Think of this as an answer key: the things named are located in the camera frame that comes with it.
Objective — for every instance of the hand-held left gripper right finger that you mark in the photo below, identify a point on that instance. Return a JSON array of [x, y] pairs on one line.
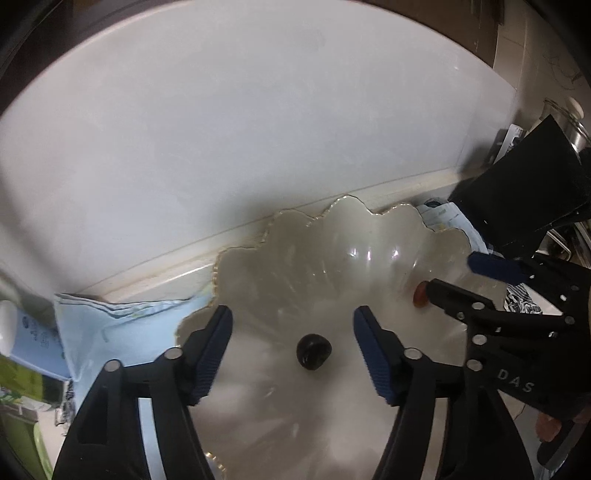
[[374, 357]]

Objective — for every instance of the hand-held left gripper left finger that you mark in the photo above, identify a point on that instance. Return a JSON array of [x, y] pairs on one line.
[[210, 362]]

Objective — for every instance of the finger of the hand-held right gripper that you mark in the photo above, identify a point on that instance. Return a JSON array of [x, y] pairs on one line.
[[455, 301], [494, 267]]

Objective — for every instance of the small red fruit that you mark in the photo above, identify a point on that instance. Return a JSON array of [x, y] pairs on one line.
[[419, 295]]

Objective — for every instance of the dark grape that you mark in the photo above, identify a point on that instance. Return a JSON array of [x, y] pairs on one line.
[[314, 351]]

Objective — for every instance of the white scalloped bowl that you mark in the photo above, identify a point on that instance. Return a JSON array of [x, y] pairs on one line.
[[300, 277]]

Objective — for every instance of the person's right hand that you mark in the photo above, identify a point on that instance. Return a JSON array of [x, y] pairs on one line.
[[548, 427]]

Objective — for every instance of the light blue towel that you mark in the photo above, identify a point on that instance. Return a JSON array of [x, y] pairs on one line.
[[115, 332]]

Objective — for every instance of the stainless steel pot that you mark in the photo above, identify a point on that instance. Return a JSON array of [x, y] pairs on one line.
[[577, 129]]

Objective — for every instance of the white pump bottle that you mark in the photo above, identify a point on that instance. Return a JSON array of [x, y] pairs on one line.
[[32, 337]]

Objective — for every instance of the green dish soap bottle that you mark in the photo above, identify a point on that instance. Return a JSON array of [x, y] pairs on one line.
[[18, 387]]

